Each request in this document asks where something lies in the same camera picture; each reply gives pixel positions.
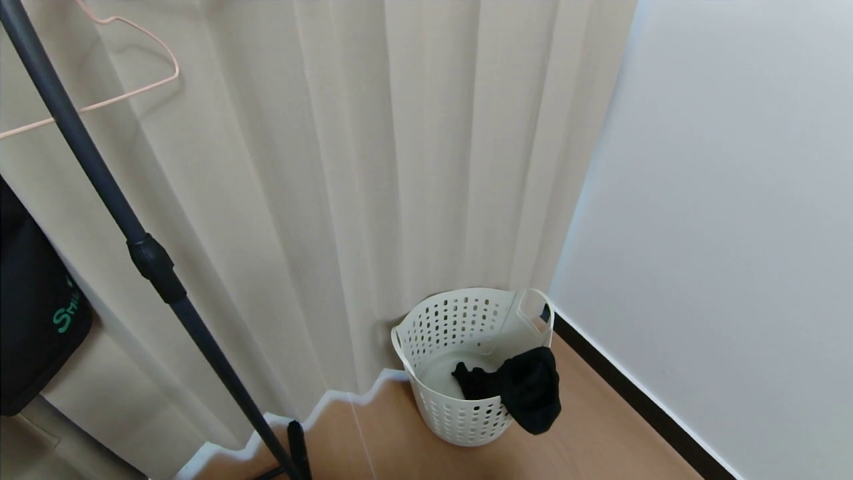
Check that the black clothes rack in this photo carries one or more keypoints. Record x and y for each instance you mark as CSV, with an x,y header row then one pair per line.
x,y
156,266

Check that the white laundry basket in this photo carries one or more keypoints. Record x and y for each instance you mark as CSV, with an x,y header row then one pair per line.
x,y
460,420

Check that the pink clothes hanger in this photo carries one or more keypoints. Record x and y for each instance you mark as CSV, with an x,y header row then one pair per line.
x,y
133,92

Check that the beige curtain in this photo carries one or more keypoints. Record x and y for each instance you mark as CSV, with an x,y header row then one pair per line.
x,y
400,133

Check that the black mesh garment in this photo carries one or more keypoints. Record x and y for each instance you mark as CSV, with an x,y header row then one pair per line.
x,y
533,393

